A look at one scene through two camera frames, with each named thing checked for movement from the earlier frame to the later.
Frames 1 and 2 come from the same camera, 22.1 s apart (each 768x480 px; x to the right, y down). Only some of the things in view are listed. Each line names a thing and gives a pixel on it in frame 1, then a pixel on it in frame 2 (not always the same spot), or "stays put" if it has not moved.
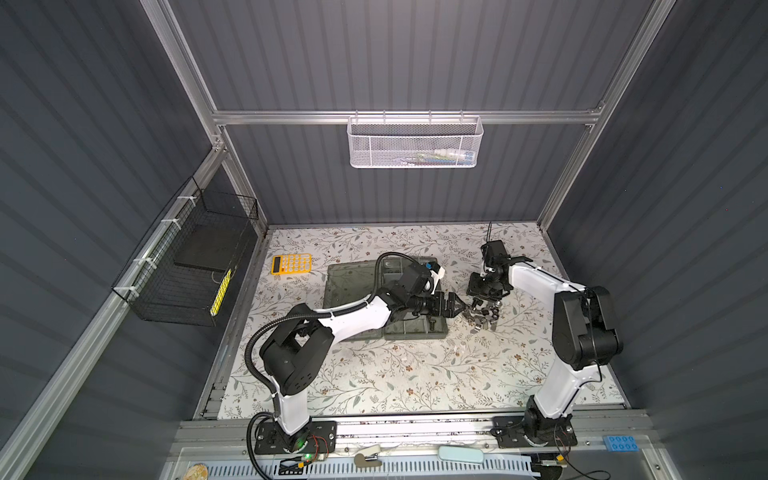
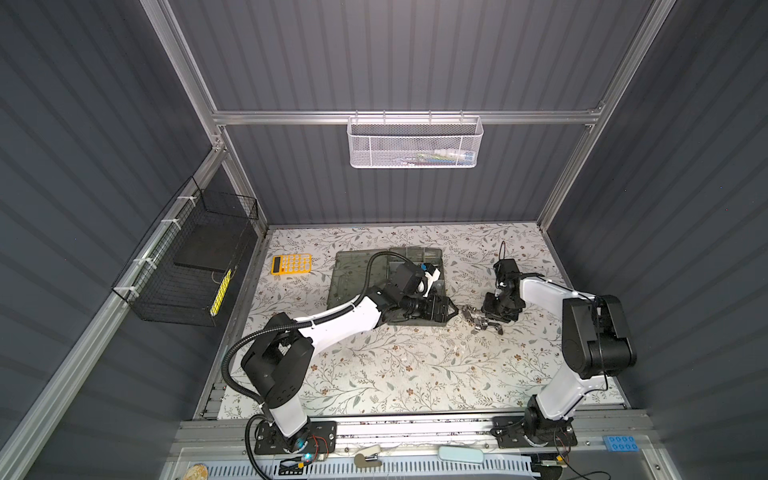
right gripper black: [474, 290] → [489, 310]
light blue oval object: [461, 454] stays put
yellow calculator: [291, 263] stays put
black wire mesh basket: [179, 268] stays put
